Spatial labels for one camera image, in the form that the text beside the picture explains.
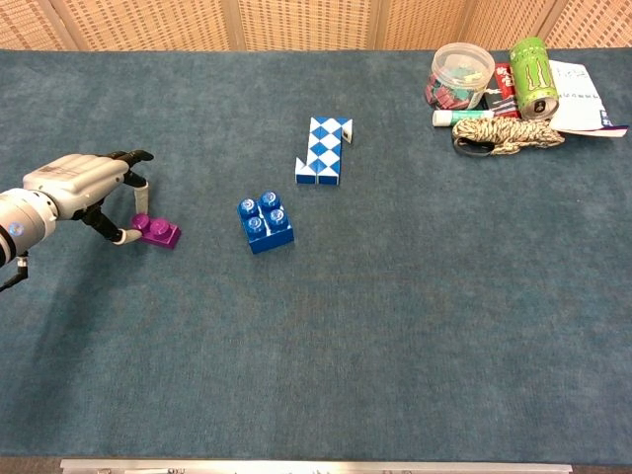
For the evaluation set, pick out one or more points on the white green glue stick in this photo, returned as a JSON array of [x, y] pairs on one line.
[[459, 117]]

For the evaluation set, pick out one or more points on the blue toy brick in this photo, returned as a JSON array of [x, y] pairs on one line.
[[267, 233]]

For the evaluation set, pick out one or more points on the white paper booklet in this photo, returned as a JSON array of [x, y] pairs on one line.
[[577, 99]]

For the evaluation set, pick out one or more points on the teal table cloth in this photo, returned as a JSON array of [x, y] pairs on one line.
[[345, 321]]

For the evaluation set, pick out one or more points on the red black card box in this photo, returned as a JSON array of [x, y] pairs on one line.
[[504, 81]]

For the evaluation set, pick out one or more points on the blue white snake puzzle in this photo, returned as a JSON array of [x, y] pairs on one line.
[[323, 148]]

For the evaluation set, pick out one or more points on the green energy drink can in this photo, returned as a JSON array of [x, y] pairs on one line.
[[533, 79]]

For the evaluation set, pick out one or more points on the clear plastic jar of clips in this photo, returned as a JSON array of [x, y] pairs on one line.
[[459, 74]]

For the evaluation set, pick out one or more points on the aluminium rail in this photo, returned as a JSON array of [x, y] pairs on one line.
[[316, 466]]

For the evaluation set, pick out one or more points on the woven folding screen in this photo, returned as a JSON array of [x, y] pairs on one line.
[[296, 24]]

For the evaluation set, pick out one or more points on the purple toy brick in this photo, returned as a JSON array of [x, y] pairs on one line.
[[160, 235]]

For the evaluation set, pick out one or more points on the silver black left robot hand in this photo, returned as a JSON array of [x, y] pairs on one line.
[[74, 180]]

